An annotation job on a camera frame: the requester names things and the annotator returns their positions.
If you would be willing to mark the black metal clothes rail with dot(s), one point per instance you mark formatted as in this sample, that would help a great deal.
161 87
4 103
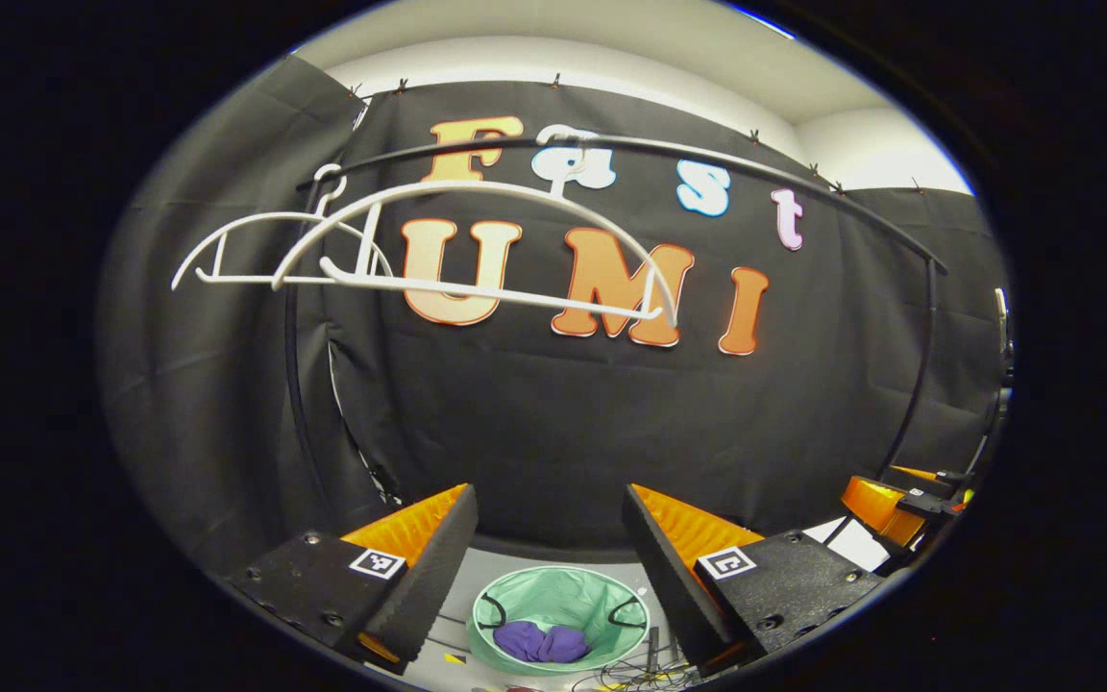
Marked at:
630 144

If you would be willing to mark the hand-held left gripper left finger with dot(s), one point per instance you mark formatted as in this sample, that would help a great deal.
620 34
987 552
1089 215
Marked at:
424 586

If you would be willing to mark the plain dark side cloth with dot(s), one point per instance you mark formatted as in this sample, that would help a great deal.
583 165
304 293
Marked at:
208 384

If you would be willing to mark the green laundry hamper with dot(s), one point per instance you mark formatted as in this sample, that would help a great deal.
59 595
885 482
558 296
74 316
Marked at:
563 601

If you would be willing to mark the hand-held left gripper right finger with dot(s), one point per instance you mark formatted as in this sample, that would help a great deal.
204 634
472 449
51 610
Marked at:
674 586

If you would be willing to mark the white plastic clothes hanger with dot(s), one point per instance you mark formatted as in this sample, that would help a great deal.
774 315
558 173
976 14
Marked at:
236 223
477 185

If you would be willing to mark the row of small cloth clips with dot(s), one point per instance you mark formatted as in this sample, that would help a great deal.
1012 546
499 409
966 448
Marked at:
555 80

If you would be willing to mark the black backdrop cloth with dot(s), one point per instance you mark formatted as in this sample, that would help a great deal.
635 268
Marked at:
563 432

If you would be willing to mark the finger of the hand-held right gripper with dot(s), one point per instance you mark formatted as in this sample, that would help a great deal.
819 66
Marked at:
938 482
880 509

